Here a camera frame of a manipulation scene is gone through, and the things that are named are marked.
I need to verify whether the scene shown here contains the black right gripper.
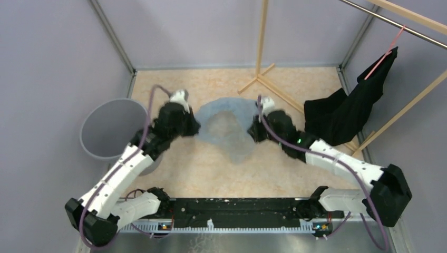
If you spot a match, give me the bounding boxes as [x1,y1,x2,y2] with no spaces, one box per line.
[246,112,285,147]

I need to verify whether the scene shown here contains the blue plastic trash bag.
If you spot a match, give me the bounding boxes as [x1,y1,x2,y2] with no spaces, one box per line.
[195,97,257,163]

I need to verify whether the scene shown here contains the grey round trash bin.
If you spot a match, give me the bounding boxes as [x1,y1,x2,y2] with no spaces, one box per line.
[80,98,147,165]

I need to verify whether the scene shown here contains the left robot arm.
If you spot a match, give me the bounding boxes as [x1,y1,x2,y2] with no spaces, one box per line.
[65,102,200,249]

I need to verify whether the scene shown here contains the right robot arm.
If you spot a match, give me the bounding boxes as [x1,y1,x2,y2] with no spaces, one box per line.
[248,110,412,227]

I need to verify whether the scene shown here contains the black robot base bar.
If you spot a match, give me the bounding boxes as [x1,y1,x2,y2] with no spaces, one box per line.
[147,198,345,228]

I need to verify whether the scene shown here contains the black hanging t-shirt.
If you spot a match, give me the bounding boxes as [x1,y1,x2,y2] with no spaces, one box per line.
[304,46,399,146]

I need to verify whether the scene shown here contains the pink clothes hanger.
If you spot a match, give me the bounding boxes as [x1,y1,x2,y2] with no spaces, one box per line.
[364,25,406,80]

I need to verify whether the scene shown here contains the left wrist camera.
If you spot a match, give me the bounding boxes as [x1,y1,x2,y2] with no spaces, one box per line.
[169,89,190,113]

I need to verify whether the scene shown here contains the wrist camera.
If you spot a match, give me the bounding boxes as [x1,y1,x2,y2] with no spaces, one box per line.
[257,95,276,116]
[169,89,190,113]

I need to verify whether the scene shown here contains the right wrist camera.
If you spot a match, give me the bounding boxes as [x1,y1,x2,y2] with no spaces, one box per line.
[257,95,276,116]

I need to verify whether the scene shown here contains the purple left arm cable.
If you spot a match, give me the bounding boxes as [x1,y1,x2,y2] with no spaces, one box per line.
[79,84,172,250]

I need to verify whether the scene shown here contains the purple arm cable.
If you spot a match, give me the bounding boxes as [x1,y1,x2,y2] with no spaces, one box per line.
[257,95,390,252]
[79,84,172,250]

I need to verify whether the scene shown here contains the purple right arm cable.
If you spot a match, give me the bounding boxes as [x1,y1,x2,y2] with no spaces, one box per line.
[257,95,390,252]

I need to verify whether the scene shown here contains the white slotted cable duct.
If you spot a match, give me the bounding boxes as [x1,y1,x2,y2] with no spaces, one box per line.
[120,220,316,234]

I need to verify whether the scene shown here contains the metal hanging rail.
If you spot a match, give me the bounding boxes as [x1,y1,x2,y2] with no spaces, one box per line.
[339,0,446,50]

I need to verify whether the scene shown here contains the wooden clothes rack frame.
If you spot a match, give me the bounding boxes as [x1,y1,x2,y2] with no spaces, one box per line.
[238,0,447,158]

